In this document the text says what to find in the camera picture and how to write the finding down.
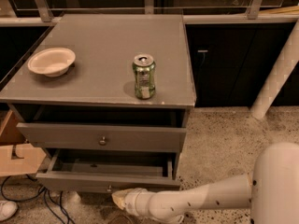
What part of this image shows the grey drawer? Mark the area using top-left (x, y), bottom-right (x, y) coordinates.
top-left (17, 105), bottom-right (186, 152)
top-left (36, 149), bottom-right (179, 193)

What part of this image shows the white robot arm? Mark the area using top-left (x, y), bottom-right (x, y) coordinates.
top-left (112, 143), bottom-right (299, 224)

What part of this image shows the middle drawer metal knob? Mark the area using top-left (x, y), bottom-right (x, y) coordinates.
top-left (107, 185), bottom-right (113, 192)

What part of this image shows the round metal drawer knob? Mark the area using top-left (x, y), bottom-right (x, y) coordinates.
top-left (98, 136), bottom-right (107, 146)

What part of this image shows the grey top drawer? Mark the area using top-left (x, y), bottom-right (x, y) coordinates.
top-left (17, 105), bottom-right (186, 152)

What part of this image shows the grey drawer cabinet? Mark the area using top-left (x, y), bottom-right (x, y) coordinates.
top-left (0, 14), bottom-right (197, 179)

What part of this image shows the white shoe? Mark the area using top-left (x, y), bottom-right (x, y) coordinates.
top-left (0, 201), bottom-right (18, 221)

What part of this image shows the green soda can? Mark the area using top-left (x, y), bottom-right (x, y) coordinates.
top-left (132, 54), bottom-right (156, 100)

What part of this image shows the white paper bowl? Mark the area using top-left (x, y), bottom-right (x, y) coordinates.
top-left (27, 48), bottom-right (76, 77)

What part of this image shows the white diagonal support pole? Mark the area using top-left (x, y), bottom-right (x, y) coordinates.
top-left (250, 20), bottom-right (299, 119)

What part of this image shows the black floor cable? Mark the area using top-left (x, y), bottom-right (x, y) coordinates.
top-left (0, 173), bottom-right (76, 224)

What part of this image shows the blue floor cable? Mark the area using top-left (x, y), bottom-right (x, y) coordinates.
top-left (42, 188), bottom-right (66, 224)

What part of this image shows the dark lower wall cabinet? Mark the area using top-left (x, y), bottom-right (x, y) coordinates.
top-left (186, 22), bottom-right (294, 107)

